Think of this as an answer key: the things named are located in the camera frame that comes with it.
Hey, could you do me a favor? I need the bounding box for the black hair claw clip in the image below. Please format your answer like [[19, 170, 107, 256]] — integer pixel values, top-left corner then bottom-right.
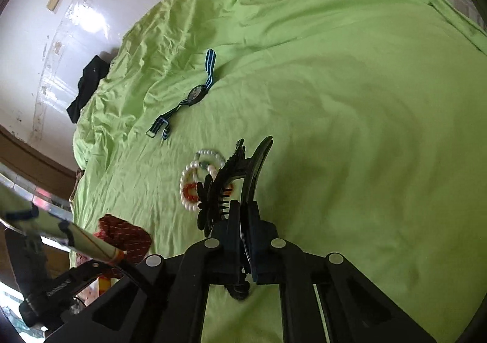
[[196, 136, 273, 301]]

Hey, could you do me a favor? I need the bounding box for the red jewelry tray box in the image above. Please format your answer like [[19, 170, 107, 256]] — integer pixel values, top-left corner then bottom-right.
[[0, 175, 126, 264]]

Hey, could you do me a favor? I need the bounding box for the red polka dot scrunchie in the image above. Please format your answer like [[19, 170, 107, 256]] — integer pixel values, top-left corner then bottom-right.
[[95, 214, 152, 265]]

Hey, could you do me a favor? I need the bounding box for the green bed sheet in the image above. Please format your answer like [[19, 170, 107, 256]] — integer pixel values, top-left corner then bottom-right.
[[73, 0, 486, 342]]

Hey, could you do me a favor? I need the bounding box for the black garment on bed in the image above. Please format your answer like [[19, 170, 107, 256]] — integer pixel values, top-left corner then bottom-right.
[[66, 55, 110, 124]]

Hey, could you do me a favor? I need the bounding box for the white pearl bead bracelet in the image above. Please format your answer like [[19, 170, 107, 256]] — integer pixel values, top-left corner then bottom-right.
[[178, 148, 234, 213]]

